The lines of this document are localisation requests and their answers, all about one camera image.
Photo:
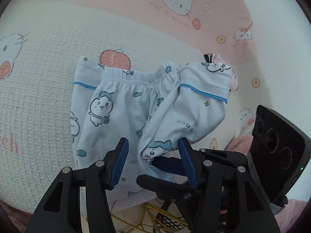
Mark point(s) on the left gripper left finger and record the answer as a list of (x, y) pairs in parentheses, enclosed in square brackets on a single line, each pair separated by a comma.
[(101, 176)]

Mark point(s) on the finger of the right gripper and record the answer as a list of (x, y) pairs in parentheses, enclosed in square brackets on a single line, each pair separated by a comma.
[(165, 190), (170, 165)]

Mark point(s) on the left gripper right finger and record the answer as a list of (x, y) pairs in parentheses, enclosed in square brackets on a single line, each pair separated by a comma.
[(204, 179)]

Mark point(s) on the white blue cartoon print pants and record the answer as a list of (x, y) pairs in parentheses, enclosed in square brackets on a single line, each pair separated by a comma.
[(152, 110)]

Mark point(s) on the folded pink navy garment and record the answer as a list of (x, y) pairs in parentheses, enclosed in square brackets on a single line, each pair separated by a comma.
[(215, 63)]

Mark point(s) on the pink Hello Kitty blanket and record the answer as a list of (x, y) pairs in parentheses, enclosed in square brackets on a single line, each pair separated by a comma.
[(41, 41)]

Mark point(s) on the gold wire basket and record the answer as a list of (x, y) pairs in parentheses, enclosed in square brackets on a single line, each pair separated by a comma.
[(151, 216)]

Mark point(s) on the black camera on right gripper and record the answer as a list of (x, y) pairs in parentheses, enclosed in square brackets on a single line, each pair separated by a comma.
[(279, 153)]

